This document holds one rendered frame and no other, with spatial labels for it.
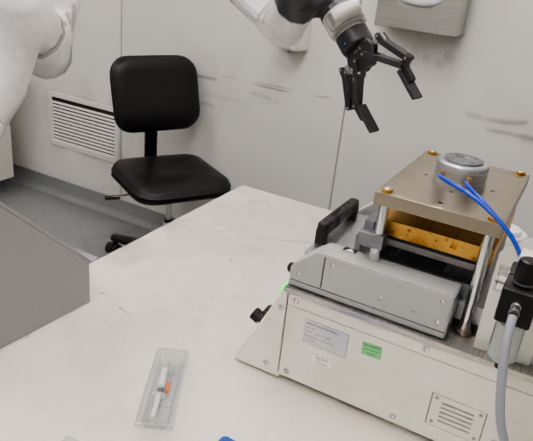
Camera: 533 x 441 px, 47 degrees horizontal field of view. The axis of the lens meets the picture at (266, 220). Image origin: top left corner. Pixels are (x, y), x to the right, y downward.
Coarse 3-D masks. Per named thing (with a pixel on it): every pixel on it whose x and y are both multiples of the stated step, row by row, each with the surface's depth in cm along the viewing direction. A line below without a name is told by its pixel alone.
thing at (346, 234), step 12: (360, 216) 115; (336, 228) 109; (348, 228) 109; (360, 228) 110; (336, 240) 104; (348, 240) 105; (492, 276) 97; (480, 300) 90; (456, 312) 90; (480, 312) 88
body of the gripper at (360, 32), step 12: (360, 24) 132; (348, 36) 131; (360, 36) 131; (372, 36) 133; (348, 48) 132; (360, 48) 133; (372, 48) 131; (348, 60) 136; (360, 60) 134; (372, 60) 131; (360, 72) 135
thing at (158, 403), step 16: (160, 352) 103; (176, 352) 103; (160, 368) 99; (176, 368) 99; (160, 384) 96; (176, 384) 96; (144, 400) 92; (160, 400) 92; (176, 400) 93; (144, 416) 89; (160, 416) 89
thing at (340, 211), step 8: (352, 200) 111; (336, 208) 107; (344, 208) 107; (352, 208) 109; (328, 216) 103; (336, 216) 104; (344, 216) 106; (352, 216) 113; (320, 224) 101; (328, 224) 101; (336, 224) 104; (320, 232) 101; (328, 232) 101; (320, 240) 101
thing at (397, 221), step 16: (400, 224) 91; (416, 224) 91; (432, 224) 92; (400, 240) 92; (416, 240) 90; (432, 240) 89; (448, 240) 88; (464, 240) 87; (480, 240) 88; (496, 240) 88; (432, 256) 90; (448, 256) 89; (464, 256) 87
